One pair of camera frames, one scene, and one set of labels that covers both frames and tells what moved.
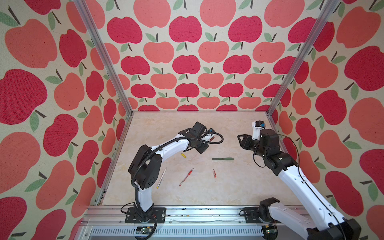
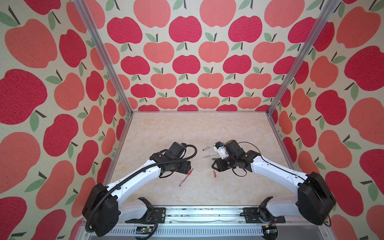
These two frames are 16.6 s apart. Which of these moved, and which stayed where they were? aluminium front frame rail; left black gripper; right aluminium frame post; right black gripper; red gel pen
Moved: right black gripper; left black gripper
Stayed: right aluminium frame post; red gel pen; aluminium front frame rail
